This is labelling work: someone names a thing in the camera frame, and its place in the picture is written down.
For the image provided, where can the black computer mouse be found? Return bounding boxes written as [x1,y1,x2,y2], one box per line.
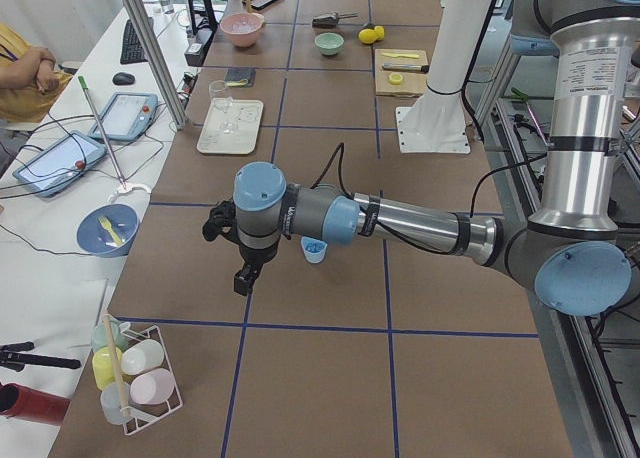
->
[112,72,136,86]

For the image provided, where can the blue bowl with fork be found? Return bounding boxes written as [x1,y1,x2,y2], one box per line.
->
[76,204,139,258]

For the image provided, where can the white bear tray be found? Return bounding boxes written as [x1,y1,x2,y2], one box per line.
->
[196,99,264,155]

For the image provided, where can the black keyboard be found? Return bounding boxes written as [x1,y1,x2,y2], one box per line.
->
[120,20,147,65]

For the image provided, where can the light blue plastic cup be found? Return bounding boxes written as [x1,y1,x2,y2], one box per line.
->
[300,236,328,264]

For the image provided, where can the yellow lemon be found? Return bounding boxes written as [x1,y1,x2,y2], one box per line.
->
[373,25,385,41]
[358,28,378,45]

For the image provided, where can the aluminium frame post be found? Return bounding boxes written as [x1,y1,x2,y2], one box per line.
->
[122,0,187,130]

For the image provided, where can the yellow plastic knife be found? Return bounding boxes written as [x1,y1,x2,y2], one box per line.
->
[381,52,421,59]

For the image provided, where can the half lemon slice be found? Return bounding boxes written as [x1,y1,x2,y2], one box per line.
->
[388,73,404,85]

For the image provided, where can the white wire cup rack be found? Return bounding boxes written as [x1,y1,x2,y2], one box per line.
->
[91,314,183,436]

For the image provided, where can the red cylinder bottle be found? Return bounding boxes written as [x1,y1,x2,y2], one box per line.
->
[1,383,70,426]

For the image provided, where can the seated person in yellow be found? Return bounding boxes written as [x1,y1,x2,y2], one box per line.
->
[1,23,72,123]

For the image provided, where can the teach pendant tablet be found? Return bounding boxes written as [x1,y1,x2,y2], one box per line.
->
[12,131,106,197]
[100,92,158,142]

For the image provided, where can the green ceramic bowl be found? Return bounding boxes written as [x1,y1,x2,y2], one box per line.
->
[314,32,344,56]

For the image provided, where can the near teach pendant tablet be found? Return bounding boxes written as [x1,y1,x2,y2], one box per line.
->
[12,131,106,197]

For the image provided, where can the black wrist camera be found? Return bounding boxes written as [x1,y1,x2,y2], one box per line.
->
[202,200,239,244]

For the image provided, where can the steel knife handle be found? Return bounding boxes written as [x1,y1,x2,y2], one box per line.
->
[382,63,430,74]

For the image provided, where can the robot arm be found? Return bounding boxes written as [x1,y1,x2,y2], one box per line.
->
[230,0,639,316]

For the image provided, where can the metal ice scoop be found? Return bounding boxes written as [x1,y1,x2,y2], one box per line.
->
[311,12,359,29]

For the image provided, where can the grey folded cloth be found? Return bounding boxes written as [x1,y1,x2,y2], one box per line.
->
[224,67,256,88]

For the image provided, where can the wooden cutting board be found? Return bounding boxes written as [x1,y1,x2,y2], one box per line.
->
[374,49,429,97]

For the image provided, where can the pink bowl of ice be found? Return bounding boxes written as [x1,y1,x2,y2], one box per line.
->
[220,12,264,48]

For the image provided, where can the far teach pendant tablet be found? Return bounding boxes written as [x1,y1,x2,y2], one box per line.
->
[100,92,158,142]

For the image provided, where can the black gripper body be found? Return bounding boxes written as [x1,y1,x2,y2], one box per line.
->
[234,245,278,296]

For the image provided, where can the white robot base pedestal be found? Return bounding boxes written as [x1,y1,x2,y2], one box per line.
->
[396,0,496,154]

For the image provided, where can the clear wine glass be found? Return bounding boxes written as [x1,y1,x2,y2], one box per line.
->
[208,80,237,134]

